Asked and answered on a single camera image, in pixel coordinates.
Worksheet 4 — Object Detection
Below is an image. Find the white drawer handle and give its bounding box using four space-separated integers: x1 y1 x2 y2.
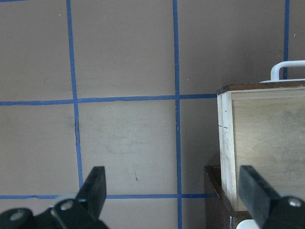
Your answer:
260 60 305 83

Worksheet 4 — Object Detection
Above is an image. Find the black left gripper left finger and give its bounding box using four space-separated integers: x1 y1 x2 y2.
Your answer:
51 166 107 229

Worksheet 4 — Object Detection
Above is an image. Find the dark brown wooden cabinet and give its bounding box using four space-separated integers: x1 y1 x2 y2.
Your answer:
204 166 252 229

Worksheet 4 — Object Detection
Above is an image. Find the light wooden drawer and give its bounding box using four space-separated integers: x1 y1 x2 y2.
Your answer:
217 80 305 211

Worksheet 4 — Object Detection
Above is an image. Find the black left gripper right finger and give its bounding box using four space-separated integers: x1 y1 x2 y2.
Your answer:
238 166 305 229

